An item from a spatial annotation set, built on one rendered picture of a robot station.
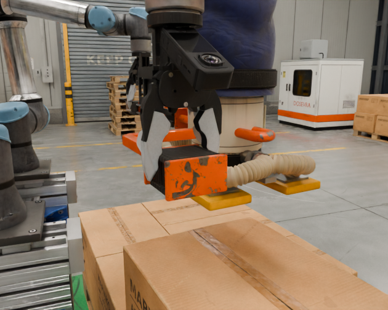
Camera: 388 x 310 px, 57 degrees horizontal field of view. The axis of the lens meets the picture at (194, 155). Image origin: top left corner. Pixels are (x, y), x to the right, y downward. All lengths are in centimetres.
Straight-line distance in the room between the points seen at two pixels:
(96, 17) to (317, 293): 99
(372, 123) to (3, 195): 787
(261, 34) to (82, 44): 983
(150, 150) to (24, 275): 57
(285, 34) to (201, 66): 1238
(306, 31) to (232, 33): 1248
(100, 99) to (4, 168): 971
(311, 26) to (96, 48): 715
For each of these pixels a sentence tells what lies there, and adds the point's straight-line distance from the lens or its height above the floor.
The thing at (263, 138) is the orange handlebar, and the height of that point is 125.
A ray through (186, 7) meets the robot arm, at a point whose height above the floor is 145.
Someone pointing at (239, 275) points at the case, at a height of 95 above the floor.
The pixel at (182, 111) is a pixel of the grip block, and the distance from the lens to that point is 103.
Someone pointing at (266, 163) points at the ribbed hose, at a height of 120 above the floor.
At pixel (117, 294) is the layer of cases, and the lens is 149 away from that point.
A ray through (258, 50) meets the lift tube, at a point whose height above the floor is 142.
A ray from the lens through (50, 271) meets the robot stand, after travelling 94.
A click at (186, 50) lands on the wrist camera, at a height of 140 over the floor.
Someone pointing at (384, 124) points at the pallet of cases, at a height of 36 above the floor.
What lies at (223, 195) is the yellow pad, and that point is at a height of 114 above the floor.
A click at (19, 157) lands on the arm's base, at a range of 136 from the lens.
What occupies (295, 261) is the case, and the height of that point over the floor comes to 95.
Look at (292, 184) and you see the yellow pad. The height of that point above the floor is 114.
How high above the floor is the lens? 137
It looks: 13 degrees down
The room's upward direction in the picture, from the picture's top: straight up
